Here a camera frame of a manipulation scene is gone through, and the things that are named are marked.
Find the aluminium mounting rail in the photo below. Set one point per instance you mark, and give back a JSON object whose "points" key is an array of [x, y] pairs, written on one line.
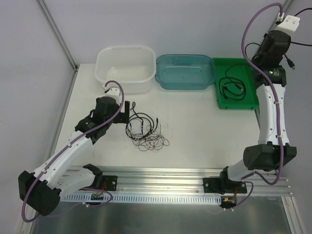
{"points": [[173, 181]]}

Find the teal transparent plastic container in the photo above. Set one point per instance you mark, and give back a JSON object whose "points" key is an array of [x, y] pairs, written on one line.
{"points": [[185, 72]]}

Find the white slotted cable duct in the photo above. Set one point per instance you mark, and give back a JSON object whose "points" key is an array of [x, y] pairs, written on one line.
{"points": [[144, 198]]}

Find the left aluminium frame post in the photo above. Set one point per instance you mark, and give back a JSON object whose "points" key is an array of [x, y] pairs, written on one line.
{"points": [[56, 32]]}

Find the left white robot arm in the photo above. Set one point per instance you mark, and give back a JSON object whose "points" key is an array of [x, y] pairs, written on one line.
{"points": [[43, 188]]}

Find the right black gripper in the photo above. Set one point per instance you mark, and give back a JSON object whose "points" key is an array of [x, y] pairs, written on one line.
{"points": [[264, 41]]}

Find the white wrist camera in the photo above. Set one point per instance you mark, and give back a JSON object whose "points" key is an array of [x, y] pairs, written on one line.
{"points": [[289, 25], [113, 92]]}

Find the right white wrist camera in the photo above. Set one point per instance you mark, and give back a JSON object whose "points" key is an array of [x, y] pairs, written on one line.
{"points": [[289, 25]]}

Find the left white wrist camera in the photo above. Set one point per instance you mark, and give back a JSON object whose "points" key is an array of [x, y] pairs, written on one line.
{"points": [[113, 92]]}

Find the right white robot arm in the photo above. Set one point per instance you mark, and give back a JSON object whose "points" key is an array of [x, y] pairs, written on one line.
{"points": [[273, 150]]}

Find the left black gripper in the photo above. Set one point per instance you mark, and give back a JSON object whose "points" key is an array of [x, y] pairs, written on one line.
{"points": [[123, 112]]}

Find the white plastic tub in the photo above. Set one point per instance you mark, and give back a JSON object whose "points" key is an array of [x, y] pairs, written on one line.
{"points": [[133, 67]]}

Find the green plastic tray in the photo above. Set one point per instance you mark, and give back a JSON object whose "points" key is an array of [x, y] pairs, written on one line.
{"points": [[234, 84]]}

